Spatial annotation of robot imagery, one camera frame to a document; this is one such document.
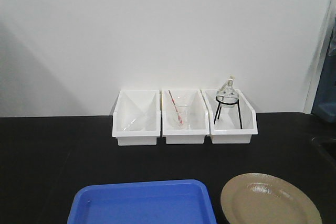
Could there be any blue plastic tray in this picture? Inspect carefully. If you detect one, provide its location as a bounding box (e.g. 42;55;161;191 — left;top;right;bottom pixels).
67;179;216;223

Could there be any beige plate black rim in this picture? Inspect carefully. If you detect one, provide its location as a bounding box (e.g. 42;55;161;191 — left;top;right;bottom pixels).
220;173;322;223

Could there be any clear glass beaker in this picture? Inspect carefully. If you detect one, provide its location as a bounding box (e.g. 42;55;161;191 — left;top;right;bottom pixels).
173;95;192;129

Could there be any red glass stirring rod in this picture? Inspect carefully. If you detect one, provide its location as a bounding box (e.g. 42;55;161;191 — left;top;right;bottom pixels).
168;90;183;125

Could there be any left white storage bin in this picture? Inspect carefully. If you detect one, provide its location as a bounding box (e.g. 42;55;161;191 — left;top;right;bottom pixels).
112;90;161;146

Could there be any white storage bin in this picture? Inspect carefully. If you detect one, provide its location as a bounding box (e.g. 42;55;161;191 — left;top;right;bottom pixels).
161;89;209;145
201;89;258;144
112;90;161;146

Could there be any middle white storage bin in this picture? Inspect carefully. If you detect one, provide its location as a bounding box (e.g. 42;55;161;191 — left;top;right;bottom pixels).
161;89;209;145

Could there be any round glass flask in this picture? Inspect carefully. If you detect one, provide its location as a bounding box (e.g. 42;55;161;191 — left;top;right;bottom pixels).
216;77;239;108

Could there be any right white storage bin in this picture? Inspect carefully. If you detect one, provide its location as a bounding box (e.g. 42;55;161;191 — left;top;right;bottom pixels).
201;89;258;144

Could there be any blue curtain at right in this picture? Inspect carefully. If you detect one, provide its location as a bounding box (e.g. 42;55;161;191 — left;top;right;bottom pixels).
312;24;335;123

